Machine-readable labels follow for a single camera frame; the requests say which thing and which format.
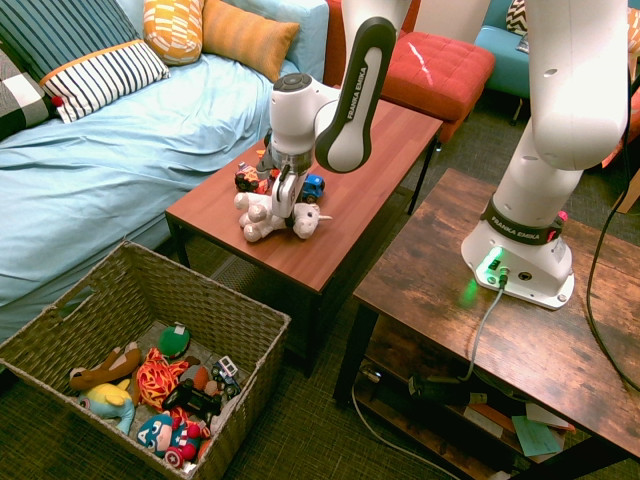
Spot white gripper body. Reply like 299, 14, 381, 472
271, 167, 309, 224

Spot white stuffed unicorn toy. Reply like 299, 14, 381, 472
233, 191, 334, 244

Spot blue toy truck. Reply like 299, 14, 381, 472
299, 173, 326, 204

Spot brown woven basket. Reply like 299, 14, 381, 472
0, 240, 292, 480

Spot small toy car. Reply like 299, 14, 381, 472
209, 354, 242, 399

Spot reddish wooden coffee table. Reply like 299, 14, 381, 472
164, 94, 445, 379

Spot light blue covered sofa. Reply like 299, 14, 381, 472
0, 0, 331, 346

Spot orange yellow striped pillow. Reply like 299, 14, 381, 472
201, 0, 301, 84

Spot green round plush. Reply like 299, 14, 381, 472
158, 322, 192, 360

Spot rustic dark wood side table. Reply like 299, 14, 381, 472
332, 167, 640, 480

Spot small brown plush ball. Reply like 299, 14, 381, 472
192, 367, 221, 396

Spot red tufted ottoman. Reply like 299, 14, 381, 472
382, 30, 496, 144

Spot yellow white patterned bolster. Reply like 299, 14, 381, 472
142, 0, 206, 67

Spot black game controller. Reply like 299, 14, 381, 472
160, 378, 224, 424

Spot orange flame pattern cloth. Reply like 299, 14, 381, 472
132, 347, 190, 412

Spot blue striped pillow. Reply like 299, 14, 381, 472
0, 0, 171, 125

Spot black power strip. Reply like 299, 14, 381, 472
407, 374, 474, 406

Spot brown plush dog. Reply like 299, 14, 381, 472
68, 341, 144, 392

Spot Captain America plush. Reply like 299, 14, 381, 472
135, 412, 211, 470

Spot teal chair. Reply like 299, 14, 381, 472
473, 0, 531, 126

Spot yellow blue plush doll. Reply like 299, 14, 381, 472
77, 378, 136, 435

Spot black white checkered pillow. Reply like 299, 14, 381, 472
0, 47, 59, 141

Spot black white zigzag pillow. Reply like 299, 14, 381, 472
505, 0, 529, 36

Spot teal paper note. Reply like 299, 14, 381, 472
510, 414, 560, 457

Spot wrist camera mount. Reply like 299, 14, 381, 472
255, 129, 281, 176

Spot robot base cable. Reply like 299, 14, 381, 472
459, 267, 511, 384

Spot white floor cable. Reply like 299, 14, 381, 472
349, 384, 451, 474

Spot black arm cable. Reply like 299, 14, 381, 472
585, 64, 640, 394

